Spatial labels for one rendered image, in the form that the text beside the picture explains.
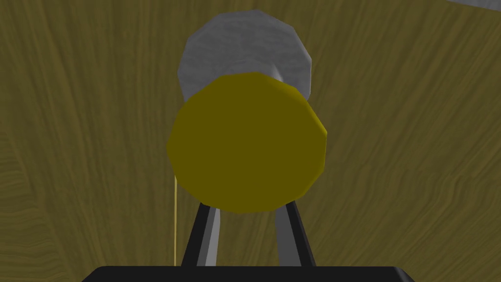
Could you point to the olive wooden door leaf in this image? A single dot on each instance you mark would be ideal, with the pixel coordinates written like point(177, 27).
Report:
point(78, 117)

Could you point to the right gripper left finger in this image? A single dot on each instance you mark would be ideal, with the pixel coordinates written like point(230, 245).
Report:
point(203, 239)

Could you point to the yellow and grey door knob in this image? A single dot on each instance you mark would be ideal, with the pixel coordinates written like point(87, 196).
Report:
point(246, 145)

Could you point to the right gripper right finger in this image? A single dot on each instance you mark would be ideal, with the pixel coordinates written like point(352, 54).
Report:
point(291, 239)

